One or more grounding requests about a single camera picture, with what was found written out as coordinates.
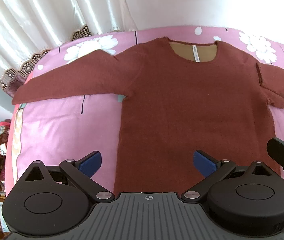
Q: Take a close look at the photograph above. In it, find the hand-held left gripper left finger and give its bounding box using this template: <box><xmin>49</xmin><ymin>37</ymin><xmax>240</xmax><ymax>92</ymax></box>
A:
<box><xmin>19</xmin><ymin>151</ymin><xmax>115</xmax><ymax>203</ymax></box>

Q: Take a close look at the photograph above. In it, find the pink floral bed sheet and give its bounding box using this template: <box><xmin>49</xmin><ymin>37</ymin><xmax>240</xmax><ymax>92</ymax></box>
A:
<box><xmin>9</xmin><ymin>26</ymin><xmax>284</xmax><ymax>198</ymax></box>

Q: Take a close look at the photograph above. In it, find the white satin curtain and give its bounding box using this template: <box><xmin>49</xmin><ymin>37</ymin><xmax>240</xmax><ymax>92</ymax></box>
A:
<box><xmin>0</xmin><ymin>0</ymin><xmax>139</xmax><ymax>98</ymax></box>

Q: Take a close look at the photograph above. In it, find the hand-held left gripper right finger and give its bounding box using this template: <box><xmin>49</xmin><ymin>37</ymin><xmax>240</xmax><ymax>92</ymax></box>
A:
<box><xmin>181</xmin><ymin>150</ymin><xmax>278</xmax><ymax>203</ymax></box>

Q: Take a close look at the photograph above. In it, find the maroon knit sweater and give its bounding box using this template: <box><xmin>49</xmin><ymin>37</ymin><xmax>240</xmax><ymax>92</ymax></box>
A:
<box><xmin>12</xmin><ymin>37</ymin><xmax>284</xmax><ymax>194</ymax></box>

